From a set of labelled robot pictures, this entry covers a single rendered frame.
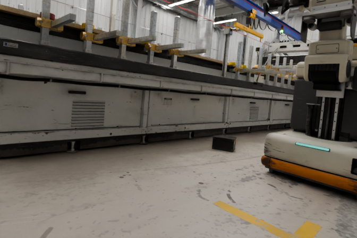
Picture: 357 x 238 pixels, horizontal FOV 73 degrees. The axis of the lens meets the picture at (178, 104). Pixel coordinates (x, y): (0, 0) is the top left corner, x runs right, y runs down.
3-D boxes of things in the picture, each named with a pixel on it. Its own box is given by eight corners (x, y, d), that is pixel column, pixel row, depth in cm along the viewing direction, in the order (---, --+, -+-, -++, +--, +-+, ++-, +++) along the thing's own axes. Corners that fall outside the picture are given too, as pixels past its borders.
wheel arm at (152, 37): (156, 42, 152) (156, 35, 152) (152, 41, 150) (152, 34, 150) (120, 47, 183) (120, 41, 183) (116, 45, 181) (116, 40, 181)
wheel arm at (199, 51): (206, 54, 187) (206, 48, 187) (203, 53, 185) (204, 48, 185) (169, 56, 218) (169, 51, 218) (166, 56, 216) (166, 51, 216)
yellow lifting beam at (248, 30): (263, 41, 830) (263, 31, 829) (236, 28, 711) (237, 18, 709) (260, 41, 837) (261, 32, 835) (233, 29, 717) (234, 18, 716)
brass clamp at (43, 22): (63, 31, 139) (64, 22, 139) (37, 25, 130) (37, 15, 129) (59, 32, 144) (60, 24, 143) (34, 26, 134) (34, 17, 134)
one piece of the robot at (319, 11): (306, 44, 158) (309, 11, 157) (357, 41, 138) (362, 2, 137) (297, 39, 147) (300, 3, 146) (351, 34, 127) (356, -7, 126)
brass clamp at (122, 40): (136, 46, 174) (136, 39, 174) (119, 42, 165) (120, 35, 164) (131, 47, 178) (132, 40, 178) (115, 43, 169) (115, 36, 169)
